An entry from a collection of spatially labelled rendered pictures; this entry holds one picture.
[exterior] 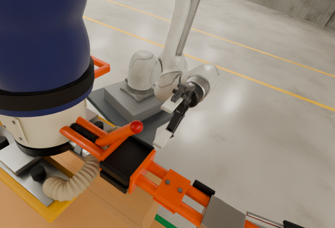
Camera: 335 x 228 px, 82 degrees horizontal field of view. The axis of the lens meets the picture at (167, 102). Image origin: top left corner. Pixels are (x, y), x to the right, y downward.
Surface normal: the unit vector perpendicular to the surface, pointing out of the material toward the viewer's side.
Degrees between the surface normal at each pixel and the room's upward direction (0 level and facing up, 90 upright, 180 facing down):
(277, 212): 0
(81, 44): 80
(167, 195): 0
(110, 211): 0
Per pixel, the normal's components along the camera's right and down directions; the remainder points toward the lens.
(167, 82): -0.59, -0.11
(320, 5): -0.69, 0.34
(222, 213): 0.19, -0.76
